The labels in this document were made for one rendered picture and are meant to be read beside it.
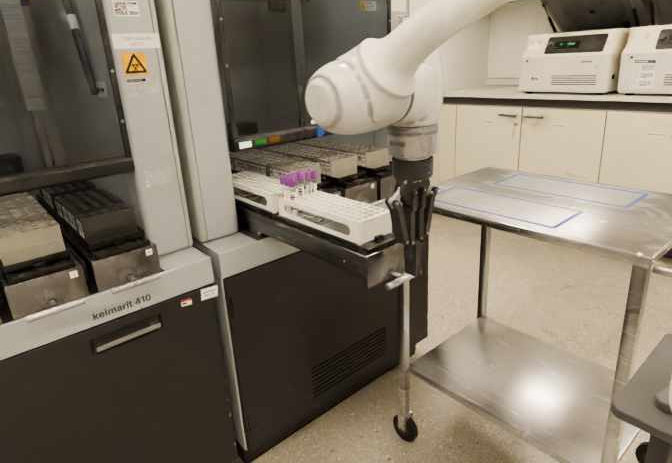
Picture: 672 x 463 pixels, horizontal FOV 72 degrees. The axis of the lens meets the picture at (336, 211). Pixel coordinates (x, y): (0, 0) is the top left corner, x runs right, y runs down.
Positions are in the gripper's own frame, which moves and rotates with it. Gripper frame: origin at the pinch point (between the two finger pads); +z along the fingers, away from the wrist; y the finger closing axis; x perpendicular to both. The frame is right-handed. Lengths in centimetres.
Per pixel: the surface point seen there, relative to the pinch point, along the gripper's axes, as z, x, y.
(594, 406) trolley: 52, 21, -48
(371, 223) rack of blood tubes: -5.4, -9.5, 1.7
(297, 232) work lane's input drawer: 0.1, -29.0, 6.7
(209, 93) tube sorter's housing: -31, -55, 11
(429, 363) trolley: 52, -20, -32
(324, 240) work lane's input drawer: -0.4, -19.4, 6.5
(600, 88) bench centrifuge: -14, -53, -229
